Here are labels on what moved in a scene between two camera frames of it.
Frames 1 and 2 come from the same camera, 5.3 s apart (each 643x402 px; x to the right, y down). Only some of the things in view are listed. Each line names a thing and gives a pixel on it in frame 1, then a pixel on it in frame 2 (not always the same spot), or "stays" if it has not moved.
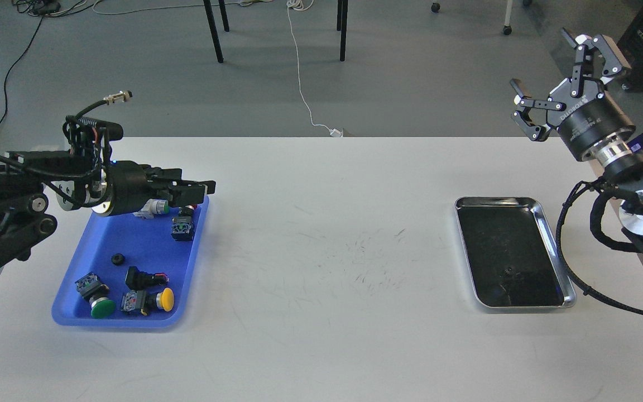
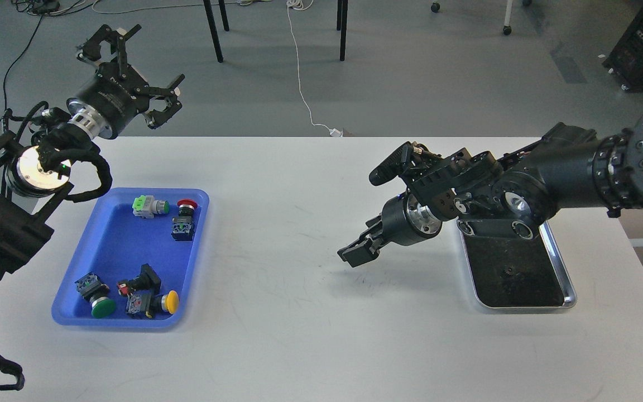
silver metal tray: x=510 y=257 stays
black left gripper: x=129 y=188 to x=111 y=99
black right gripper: x=588 y=118 to x=406 y=220
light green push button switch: x=152 y=207 stays
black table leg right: x=341 y=25 stays
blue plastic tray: x=130 y=272 stays
